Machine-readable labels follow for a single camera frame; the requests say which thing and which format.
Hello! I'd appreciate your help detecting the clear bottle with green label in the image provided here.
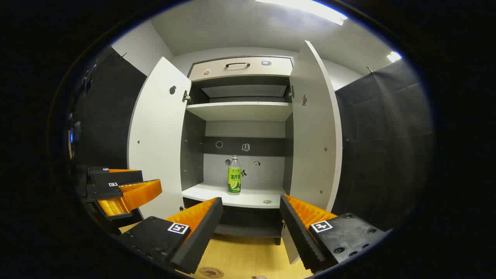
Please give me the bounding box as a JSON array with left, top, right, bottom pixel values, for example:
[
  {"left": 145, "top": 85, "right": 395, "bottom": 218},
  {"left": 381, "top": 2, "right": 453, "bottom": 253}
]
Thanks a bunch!
[{"left": 227, "top": 155, "right": 242, "bottom": 195}]

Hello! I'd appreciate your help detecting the white cabinet door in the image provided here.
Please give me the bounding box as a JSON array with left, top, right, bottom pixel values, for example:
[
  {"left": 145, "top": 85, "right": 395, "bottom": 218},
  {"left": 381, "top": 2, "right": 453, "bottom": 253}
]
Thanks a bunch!
[
  {"left": 281, "top": 40, "right": 343, "bottom": 265},
  {"left": 127, "top": 57, "right": 192, "bottom": 220}
]

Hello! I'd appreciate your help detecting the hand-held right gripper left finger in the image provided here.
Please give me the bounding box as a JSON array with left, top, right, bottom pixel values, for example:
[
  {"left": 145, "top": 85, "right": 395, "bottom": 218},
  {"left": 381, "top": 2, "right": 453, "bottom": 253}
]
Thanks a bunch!
[{"left": 116, "top": 197, "right": 224, "bottom": 275}]

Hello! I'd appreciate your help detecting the white cabinet shelf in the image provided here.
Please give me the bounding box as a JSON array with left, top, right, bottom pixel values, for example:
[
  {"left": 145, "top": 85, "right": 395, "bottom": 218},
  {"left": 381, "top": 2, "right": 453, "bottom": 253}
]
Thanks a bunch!
[{"left": 186, "top": 102, "right": 293, "bottom": 122}]

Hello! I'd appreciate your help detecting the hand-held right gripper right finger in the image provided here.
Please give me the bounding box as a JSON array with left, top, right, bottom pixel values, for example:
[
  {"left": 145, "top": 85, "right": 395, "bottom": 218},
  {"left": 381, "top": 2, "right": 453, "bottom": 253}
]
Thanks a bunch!
[{"left": 280, "top": 194, "right": 388, "bottom": 274}]

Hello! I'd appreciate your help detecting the long ceiling light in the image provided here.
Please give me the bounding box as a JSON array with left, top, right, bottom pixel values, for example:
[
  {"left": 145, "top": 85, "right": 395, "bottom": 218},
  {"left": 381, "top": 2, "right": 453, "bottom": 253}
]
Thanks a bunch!
[{"left": 256, "top": 0, "right": 348, "bottom": 26}]

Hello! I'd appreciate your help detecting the beige drawer with black handle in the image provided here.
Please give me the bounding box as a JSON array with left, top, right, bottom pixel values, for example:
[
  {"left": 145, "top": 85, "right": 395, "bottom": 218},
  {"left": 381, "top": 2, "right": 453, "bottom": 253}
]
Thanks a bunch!
[{"left": 188, "top": 57, "right": 294, "bottom": 82}]

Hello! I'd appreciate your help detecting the white and grey cabinet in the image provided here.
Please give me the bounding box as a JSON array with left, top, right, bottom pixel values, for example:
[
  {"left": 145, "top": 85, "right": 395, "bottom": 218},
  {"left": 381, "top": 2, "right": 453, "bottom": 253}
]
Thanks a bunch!
[{"left": 180, "top": 55, "right": 295, "bottom": 246}]

